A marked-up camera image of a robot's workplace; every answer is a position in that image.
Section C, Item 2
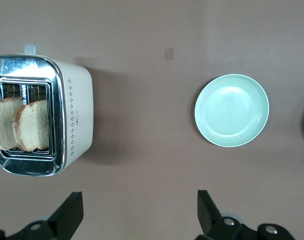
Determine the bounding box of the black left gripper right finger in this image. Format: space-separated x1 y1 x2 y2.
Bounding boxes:
195 190 297 240

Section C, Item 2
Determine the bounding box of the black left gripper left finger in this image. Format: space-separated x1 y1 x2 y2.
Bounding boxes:
0 191 84 240

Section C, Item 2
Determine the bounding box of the brown bread slice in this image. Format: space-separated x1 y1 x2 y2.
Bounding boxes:
0 96 24 151
12 99 51 153

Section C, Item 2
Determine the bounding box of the light green plate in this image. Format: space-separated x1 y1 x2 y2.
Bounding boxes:
194 73 270 149

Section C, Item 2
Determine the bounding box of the cream and chrome toaster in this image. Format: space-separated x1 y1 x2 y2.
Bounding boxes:
0 43 94 177

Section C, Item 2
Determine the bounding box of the brown tape patch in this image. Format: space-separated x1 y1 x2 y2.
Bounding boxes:
164 47 175 61

